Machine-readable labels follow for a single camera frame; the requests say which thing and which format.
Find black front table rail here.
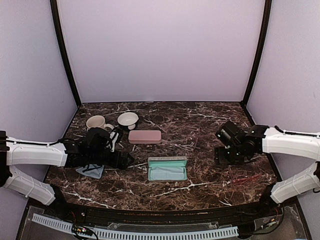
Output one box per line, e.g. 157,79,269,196
55,203,267,225

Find black frame right post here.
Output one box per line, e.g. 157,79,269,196
240,0,273,109

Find light blue cleaning cloth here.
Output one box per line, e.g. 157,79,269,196
148,166,186,181

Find black frame post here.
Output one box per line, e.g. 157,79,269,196
240,0,273,109
49,0,82,108

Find white slotted cable duct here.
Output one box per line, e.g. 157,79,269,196
31,213,239,240

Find clear pink sunglasses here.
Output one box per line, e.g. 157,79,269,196
227,165,262,185

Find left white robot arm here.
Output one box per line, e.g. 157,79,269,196
0,127,134,218

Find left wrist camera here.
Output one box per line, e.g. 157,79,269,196
108,127,124,152

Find white bowl dark exterior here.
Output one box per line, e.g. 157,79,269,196
117,112,139,131

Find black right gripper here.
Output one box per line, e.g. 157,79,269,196
215,142,246,165

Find beige ceramic mug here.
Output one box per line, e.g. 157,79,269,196
86,115,115,131

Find small circuit board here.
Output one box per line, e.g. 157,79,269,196
71,224,92,236

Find grey case teal lining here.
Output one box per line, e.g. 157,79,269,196
147,156,188,182

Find black frame left post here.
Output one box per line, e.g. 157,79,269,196
49,0,82,108

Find pink glasses case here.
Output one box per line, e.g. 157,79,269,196
128,130,162,144

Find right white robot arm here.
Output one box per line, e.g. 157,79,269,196
215,120,320,217

